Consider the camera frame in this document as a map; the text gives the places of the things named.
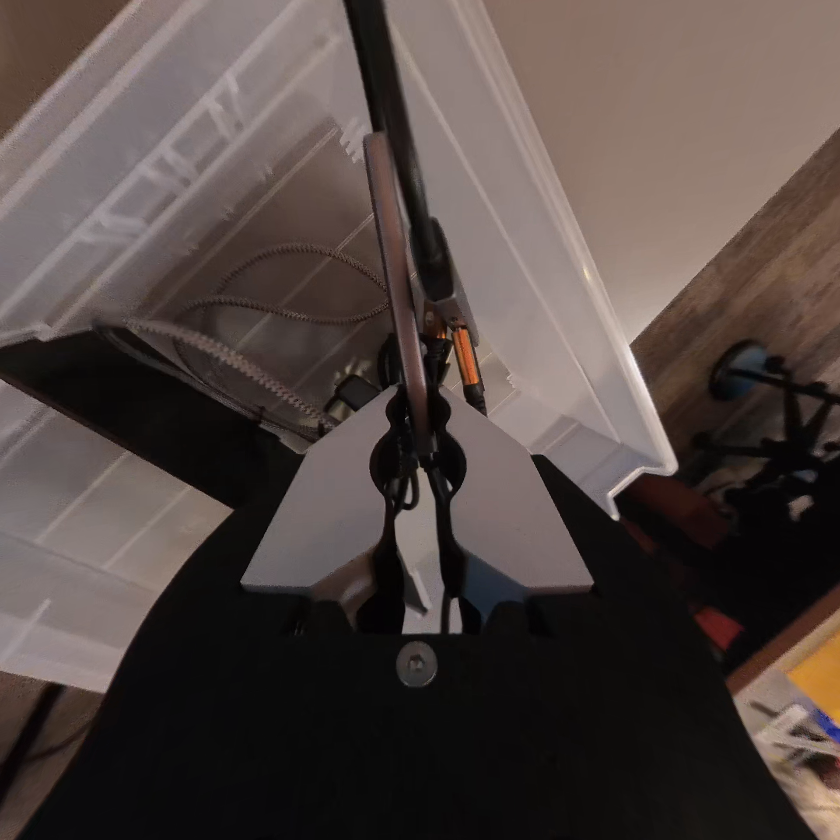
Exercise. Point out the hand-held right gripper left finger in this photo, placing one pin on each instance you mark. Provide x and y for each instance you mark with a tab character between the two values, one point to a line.
321	518

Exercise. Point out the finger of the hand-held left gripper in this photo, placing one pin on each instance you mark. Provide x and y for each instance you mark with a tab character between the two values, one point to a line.
377	65

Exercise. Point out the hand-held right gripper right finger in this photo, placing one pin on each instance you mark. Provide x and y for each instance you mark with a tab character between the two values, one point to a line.
518	525

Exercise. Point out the grey metal usb hub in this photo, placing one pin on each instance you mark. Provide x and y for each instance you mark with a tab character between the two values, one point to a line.
394	262

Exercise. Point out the clear plastic storage bin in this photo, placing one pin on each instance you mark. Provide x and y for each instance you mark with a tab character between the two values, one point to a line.
512	197

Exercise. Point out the black office chair base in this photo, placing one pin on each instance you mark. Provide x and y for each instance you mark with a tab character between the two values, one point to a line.
797	420

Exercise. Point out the yellow box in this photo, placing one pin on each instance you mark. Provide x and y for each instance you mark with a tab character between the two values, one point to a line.
817	676

